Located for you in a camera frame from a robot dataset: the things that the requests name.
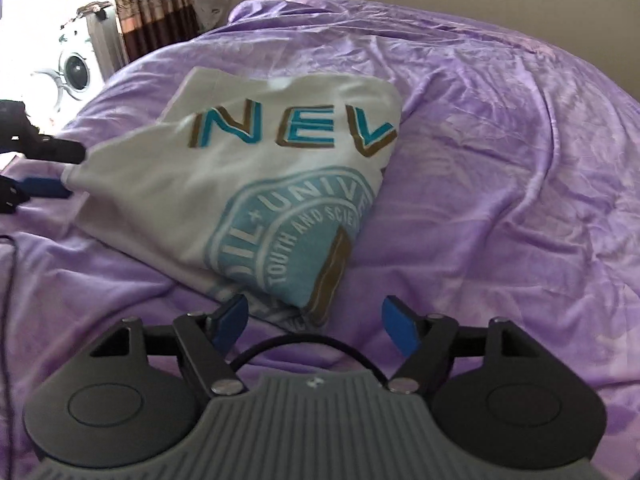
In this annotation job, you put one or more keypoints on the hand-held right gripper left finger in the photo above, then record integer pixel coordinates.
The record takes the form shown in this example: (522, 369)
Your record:
(231, 324)

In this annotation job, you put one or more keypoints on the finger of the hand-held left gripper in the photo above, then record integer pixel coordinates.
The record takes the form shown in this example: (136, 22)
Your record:
(60, 151)
(45, 187)

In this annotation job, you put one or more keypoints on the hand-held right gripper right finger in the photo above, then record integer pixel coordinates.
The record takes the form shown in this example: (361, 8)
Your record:
(400, 327)

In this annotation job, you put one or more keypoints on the white t-shirt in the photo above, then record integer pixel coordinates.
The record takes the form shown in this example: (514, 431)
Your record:
(240, 180)

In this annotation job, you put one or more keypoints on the white washing machine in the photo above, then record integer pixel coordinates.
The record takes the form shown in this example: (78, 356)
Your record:
(75, 67)

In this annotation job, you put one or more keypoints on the brown patterned curtain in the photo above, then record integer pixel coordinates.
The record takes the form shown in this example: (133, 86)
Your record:
(150, 5)

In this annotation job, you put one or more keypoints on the purple blanket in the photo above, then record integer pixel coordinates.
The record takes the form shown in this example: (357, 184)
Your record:
(500, 185)

